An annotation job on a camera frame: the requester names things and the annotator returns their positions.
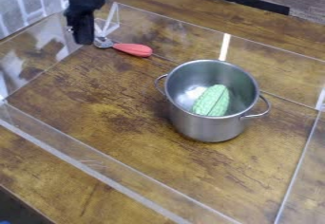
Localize pink handled metal spoon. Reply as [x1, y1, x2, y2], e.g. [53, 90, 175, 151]
[93, 37, 152, 57]

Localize green bitter gourd toy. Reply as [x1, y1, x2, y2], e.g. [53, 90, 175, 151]
[191, 84, 230, 117]

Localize stainless steel pot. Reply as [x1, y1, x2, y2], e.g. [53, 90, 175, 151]
[155, 60, 270, 142]

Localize black strip on table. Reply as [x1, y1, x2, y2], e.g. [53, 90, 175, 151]
[223, 0, 289, 15]

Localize clear acrylic barrier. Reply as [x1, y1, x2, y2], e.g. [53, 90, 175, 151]
[0, 3, 325, 224]

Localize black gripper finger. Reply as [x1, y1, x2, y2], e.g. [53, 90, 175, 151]
[67, 14, 93, 45]

